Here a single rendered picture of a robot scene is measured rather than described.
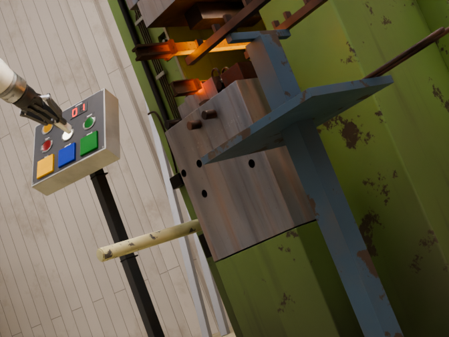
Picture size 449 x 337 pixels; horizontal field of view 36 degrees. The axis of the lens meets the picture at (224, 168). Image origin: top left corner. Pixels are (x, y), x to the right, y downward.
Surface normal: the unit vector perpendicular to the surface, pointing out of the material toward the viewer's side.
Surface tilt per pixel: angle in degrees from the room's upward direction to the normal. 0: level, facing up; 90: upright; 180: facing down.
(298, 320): 90
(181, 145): 90
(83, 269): 90
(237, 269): 90
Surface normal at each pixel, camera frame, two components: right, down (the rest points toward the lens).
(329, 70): -0.72, 0.18
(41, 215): -0.40, 0.01
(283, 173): 0.59, -0.35
